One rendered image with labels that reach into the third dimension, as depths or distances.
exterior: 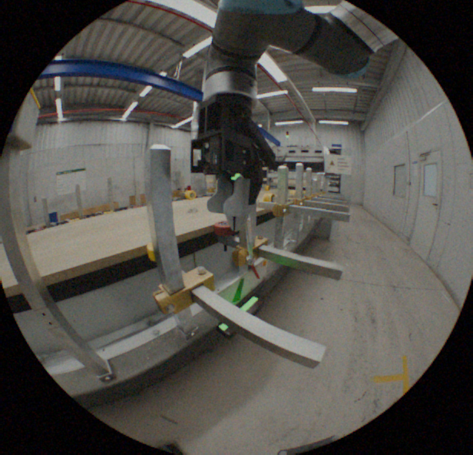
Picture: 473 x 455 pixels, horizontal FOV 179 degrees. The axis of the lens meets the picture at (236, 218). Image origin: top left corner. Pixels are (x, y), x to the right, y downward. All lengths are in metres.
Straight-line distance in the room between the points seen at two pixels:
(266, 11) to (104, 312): 0.71
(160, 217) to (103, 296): 0.37
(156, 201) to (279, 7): 0.30
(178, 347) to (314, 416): 0.93
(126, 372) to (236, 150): 0.50
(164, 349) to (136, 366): 0.09
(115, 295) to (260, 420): 0.94
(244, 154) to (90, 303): 0.56
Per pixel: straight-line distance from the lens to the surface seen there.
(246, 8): 0.22
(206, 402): 1.08
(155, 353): 0.43
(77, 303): 0.56
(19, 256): 0.28
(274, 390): 1.10
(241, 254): 0.42
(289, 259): 0.44
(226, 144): 0.20
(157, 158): 0.24
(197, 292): 0.31
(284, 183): 0.62
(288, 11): 0.23
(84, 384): 0.50
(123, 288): 0.53
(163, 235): 0.25
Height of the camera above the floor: 1.06
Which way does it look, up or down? 15 degrees down
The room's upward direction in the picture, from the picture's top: straight up
